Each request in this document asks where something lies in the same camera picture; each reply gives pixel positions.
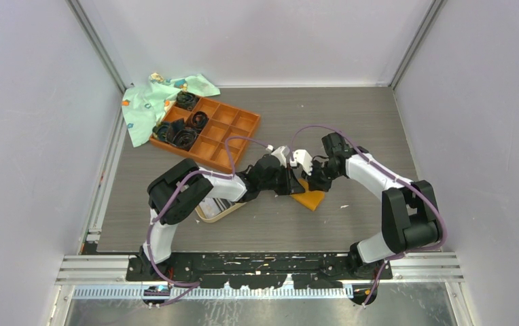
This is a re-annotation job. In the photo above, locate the rolled dark belt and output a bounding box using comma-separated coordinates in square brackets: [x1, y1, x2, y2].
[175, 91, 200, 111]
[189, 111, 209, 133]
[152, 121, 171, 142]
[166, 119, 198, 151]

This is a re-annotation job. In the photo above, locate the stack of credit cards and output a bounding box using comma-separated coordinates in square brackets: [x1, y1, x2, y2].
[196, 201, 238, 223]

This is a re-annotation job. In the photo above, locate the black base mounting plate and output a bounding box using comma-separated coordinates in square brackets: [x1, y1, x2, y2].
[126, 252, 393, 289]

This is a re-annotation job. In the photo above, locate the white slotted cable duct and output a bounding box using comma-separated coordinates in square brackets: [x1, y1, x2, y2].
[73, 285, 353, 300]

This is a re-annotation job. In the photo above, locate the rolled dark belt left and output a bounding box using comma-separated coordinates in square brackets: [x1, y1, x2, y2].
[152, 121, 171, 142]

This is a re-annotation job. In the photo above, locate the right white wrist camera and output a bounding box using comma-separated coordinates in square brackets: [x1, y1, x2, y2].
[290, 149, 313, 176]

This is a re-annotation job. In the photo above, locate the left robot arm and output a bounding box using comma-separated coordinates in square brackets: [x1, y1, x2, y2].
[141, 154, 305, 280]

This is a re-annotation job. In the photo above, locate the rolled dark belt front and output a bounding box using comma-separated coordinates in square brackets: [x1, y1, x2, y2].
[166, 119, 198, 151]

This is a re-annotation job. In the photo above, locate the orange leather card holder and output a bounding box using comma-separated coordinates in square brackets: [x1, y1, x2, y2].
[291, 179, 325, 211]

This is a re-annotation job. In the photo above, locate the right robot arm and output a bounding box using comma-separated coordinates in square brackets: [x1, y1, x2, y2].
[302, 132, 446, 279]

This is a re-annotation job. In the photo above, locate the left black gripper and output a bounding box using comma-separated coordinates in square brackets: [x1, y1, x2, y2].
[259, 163, 305, 196]

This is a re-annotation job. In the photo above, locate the rolled dark belt top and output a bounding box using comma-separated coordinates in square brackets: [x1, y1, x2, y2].
[175, 91, 200, 111]

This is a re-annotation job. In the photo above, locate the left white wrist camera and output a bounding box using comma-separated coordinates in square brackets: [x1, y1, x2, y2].
[270, 145, 290, 167]

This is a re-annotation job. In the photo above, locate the oval wooden card tray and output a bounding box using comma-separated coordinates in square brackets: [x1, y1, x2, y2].
[195, 198, 245, 223]

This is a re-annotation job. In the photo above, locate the rolled dark belt middle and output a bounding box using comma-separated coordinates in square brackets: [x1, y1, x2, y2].
[189, 111, 209, 133]

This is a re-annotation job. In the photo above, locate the orange compartment organizer tray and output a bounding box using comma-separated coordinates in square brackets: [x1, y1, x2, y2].
[149, 96, 261, 173]

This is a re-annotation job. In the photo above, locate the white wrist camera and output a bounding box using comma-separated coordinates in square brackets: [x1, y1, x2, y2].
[270, 145, 290, 167]
[290, 149, 313, 176]

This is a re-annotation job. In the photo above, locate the green patterned cloth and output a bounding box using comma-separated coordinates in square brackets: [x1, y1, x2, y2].
[121, 73, 220, 147]

